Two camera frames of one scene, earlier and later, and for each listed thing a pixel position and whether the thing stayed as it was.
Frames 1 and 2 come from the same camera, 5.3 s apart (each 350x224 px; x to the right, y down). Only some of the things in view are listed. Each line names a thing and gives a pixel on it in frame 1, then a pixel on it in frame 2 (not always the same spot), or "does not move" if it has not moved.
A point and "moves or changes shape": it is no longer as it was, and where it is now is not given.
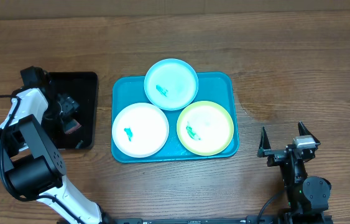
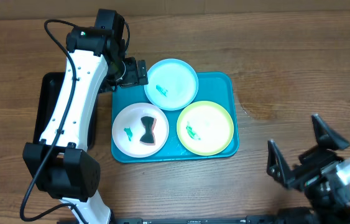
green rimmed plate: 205,128 does not move
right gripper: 273,155 -> 283,172
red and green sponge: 71,126 moves or changes shape
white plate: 140,130 does not move
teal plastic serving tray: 217,87 does not move
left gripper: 66,104 -> 135,76
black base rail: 249,219 does not move
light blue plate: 171,84 does not move
